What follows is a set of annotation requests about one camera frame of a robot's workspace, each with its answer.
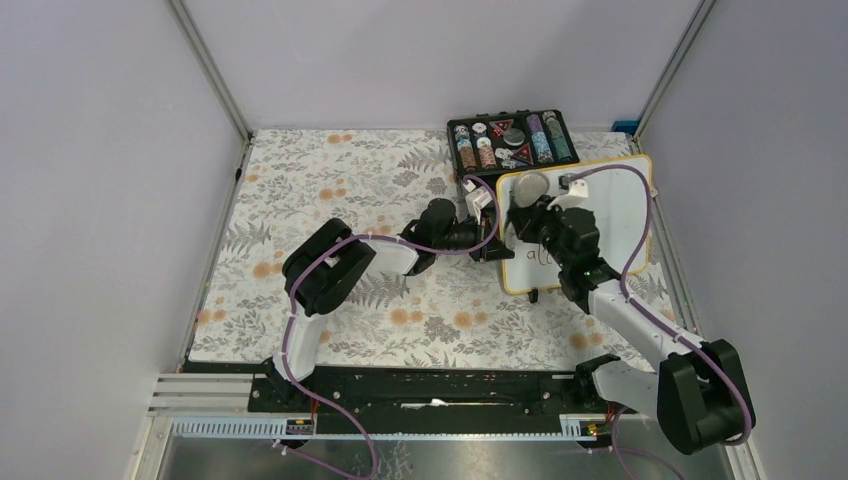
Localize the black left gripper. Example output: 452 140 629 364
432 212 511 262

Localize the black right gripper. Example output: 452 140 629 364
508 196 570 270

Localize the yellow framed whiteboard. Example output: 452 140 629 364
500 155 652 295

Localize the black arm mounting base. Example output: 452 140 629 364
189 364 622 441

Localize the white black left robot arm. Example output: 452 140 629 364
271 198 515 411

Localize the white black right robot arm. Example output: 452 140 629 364
506 196 756 455

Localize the black poker chip case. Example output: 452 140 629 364
446 109 580 186

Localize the grey round dealer button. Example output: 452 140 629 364
503 128 526 147

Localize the blue clamp block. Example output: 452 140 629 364
611 120 640 136

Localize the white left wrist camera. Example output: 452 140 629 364
463 181 493 222

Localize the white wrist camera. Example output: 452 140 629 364
463 181 493 222
547 174 589 211

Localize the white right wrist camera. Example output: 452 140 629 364
547 174 589 211

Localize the right aluminium frame post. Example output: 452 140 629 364
632 0 718 141

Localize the aluminium frame post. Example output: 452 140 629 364
632 0 718 141
165 0 253 142

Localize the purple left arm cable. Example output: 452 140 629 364
274 175 501 480

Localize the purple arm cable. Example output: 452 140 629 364
563 164 757 480
274 175 501 480

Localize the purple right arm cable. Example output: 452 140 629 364
563 164 757 480

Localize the left aluminium frame post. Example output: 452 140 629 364
165 0 253 142

